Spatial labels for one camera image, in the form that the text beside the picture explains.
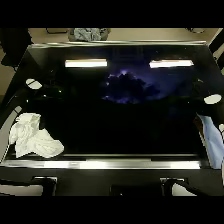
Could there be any grey-blue garment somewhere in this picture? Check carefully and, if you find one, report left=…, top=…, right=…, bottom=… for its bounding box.
left=67, top=27, right=111, bottom=42

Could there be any white garment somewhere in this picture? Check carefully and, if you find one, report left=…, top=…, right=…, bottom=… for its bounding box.
left=8, top=112, right=66, bottom=160

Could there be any light blue garment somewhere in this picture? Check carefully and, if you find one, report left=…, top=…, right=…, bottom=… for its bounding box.
left=195, top=113, right=224, bottom=171

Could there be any silver frame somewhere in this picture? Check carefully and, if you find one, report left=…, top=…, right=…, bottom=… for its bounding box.
left=0, top=40, right=210, bottom=171

